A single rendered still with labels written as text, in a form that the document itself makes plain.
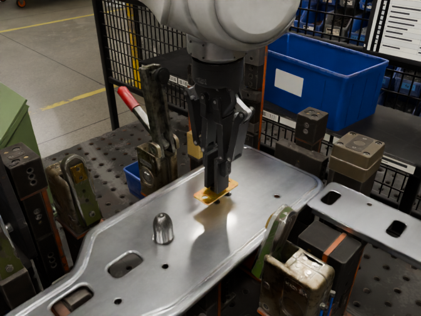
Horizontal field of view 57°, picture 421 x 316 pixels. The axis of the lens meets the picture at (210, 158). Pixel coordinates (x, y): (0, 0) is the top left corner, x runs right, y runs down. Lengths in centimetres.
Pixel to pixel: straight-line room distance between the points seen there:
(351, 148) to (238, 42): 50
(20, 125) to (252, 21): 81
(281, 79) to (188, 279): 56
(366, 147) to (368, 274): 37
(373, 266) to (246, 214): 48
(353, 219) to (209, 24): 48
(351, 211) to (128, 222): 39
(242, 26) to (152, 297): 39
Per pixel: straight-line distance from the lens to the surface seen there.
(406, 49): 103
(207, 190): 69
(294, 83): 95
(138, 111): 78
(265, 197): 73
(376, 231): 71
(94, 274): 61
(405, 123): 101
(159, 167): 76
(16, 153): 69
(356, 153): 79
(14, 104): 107
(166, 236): 62
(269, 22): 33
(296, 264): 55
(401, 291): 105
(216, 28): 33
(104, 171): 136
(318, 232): 70
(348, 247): 69
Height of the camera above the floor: 145
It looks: 33 degrees down
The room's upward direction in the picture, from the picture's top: straight up
